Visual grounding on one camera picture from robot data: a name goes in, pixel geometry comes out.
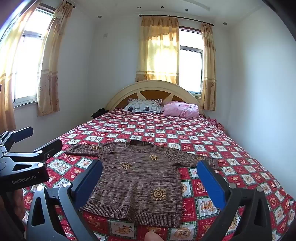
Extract grey patterned pillow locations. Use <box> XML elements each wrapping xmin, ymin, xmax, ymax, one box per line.
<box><xmin>122</xmin><ymin>98</ymin><xmax>163</xmax><ymax>114</ymax></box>

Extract person's left forearm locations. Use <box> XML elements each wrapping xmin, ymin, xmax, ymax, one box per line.
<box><xmin>0</xmin><ymin>184</ymin><xmax>26</xmax><ymax>241</ymax></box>

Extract dark cloth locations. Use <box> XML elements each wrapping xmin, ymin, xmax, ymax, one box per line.
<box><xmin>91</xmin><ymin>108</ymin><xmax>109</xmax><ymax>119</ymax></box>

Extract yellow curtain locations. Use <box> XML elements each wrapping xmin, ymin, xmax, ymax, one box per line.
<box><xmin>200</xmin><ymin>23</ymin><xmax>217</xmax><ymax>111</ymax></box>
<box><xmin>0</xmin><ymin>0</ymin><xmax>43</xmax><ymax>132</ymax></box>
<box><xmin>135</xmin><ymin>16</ymin><xmax>179</xmax><ymax>85</ymax></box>
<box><xmin>37</xmin><ymin>1</ymin><xmax>70</xmax><ymax>116</ymax></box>

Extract brown knit sweater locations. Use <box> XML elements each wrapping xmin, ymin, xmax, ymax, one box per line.
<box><xmin>65</xmin><ymin>140</ymin><xmax>219</xmax><ymax>229</ymax></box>

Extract red checkered printed bedspread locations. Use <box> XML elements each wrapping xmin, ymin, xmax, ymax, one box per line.
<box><xmin>22</xmin><ymin>108</ymin><xmax>296</xmax><ymax>241</ymax></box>

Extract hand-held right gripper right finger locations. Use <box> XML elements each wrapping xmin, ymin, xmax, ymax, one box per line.
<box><xmin>196</xmin><ymin>160</ymin><xmax>273</xmax><ymax>241</ymax></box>

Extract cream arched headboard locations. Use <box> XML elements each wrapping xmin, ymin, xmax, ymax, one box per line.
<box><xmin>105</xmin><ymin>80</ymin><xmax>205</xmax><ymax>115</ymax></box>

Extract pink pillow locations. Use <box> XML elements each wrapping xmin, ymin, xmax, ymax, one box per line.
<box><xmin>162</xmin><ymin>101</ymin><xmax>200</xmax><ymax>119</ymax></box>

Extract window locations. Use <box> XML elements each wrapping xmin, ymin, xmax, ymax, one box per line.
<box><xmin>178</xmin><ymin>29</ymin><xmax>204</xmax><ymax>95</ymax></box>
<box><xmin>13</xmin><ymin>5</ymin><xmax>53</xmax><ymax>108</ymax></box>

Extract person's right hand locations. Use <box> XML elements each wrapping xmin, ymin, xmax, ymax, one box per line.
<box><xmin>144</xmin><ymin>232</ymin><xmax>165</xmax><ymax>241</ymax></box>

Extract pink cloth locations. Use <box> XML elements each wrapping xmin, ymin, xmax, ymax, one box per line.
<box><xmin>205</xmin><ymin>116</ymin><xmax>226</xmax><ymax>132</ymax></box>

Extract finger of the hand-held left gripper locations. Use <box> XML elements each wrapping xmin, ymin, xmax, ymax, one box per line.
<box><xmin>5</xmin><ymin>138</ymin><xmax>63</xmax><ymax>170</ymax></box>
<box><xmin>0</xmin><ymin>126</ymin><xmax>34</xmax><ymax>154</ymax></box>

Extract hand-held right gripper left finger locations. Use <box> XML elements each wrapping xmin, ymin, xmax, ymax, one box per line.
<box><xmin>26</xmin><ymin>159</ymin><xmax>103</xmax><ymax>241</ymax></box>

